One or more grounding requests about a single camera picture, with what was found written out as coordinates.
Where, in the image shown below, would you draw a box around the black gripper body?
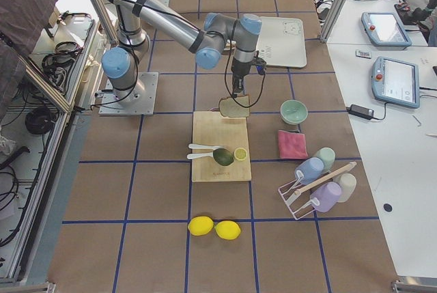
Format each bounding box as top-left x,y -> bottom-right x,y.
231,51 -> 266,83

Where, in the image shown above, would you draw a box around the bread slice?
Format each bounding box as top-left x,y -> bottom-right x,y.
218,95 -> 250,118

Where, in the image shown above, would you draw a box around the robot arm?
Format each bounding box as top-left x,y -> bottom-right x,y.
107,0 -> 266,98

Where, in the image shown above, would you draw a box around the cream serving tray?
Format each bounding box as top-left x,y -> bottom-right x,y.
257,16 -> 307,68

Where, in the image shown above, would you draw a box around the wooden cutting board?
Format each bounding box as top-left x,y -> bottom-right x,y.
187,111 -> 251,182

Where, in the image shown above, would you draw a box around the light green bowl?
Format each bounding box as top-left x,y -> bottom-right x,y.
280,100 -> 308,125

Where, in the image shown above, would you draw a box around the lemon half slice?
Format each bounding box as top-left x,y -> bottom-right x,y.
234,148 -> 248,161

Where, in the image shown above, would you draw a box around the dark green avocado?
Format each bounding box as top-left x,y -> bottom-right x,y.
213,148 -> 234,166

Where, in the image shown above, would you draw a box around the pink folded cloth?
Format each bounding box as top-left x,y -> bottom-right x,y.
278,130 -> 308,160

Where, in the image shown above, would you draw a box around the blue mug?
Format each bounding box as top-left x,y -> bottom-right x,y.
294,157 -> 324,185

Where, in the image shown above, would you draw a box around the green mug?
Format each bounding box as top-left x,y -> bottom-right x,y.
313,147 -> 335,173

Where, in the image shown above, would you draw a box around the black power adapter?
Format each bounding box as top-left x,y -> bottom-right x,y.
346,104 -> 374,120

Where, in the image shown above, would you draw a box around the purple mug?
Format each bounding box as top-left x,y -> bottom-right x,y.
310,182 -> 342,212

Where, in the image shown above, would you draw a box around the cream mug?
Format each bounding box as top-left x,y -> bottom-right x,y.
333,173 -> 357,203

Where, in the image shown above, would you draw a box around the yellow lemon left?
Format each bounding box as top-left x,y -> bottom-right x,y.
188,216 -> 214,236

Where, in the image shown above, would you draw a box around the yellow lemon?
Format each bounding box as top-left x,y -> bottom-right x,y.
215,221 -> 241,240
188,216 -> 214,236

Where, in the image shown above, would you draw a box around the yellow lemon right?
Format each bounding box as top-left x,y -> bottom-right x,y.
215,221 -> 241,240

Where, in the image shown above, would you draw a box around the far teach pendant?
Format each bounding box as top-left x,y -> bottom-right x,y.
361,12 -> 412,49

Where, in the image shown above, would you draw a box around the teach pendant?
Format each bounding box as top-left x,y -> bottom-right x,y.
361,12 -> 412,49
371,57 -> 420,109

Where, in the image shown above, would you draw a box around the near teach pendant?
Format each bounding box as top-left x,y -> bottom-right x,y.
371,57 -> 420,109

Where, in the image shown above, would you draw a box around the white wire mug rack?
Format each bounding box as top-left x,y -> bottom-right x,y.
278,161 -> 357,221

